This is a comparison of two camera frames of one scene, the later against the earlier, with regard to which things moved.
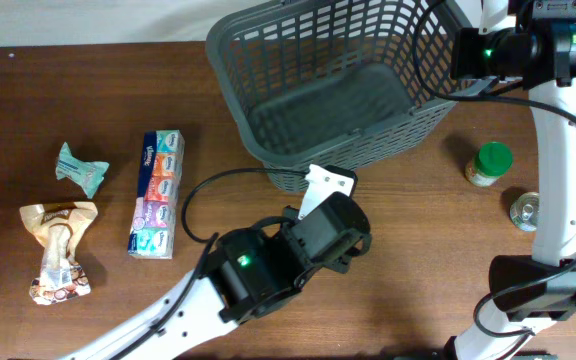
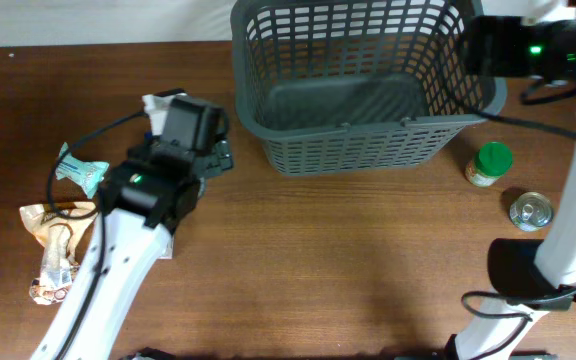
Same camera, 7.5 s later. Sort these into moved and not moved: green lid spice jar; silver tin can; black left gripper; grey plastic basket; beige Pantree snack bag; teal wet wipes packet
Moved: grey plastic basket; black left gripper
Not moved: teal wet wipes packet; silver tin can; green lid spice jar; beige Pantree snack bag
